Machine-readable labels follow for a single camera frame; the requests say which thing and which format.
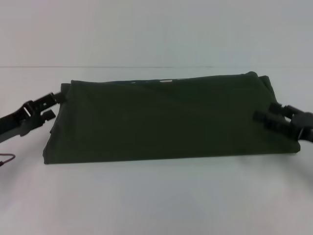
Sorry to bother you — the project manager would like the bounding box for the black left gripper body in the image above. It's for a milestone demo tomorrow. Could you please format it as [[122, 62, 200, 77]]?
[[0, 102, 37, 143]]

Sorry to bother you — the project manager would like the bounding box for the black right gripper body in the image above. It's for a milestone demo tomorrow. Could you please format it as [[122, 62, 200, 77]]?
[[285, 105, 313, 143]]

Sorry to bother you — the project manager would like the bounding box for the dark green t-shirt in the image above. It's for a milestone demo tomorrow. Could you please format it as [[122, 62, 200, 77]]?
[[42, 70, 301, 165]]

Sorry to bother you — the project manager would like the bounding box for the thin dark cable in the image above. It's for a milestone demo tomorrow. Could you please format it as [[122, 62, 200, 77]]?
[[0, 153, 17, 167]]

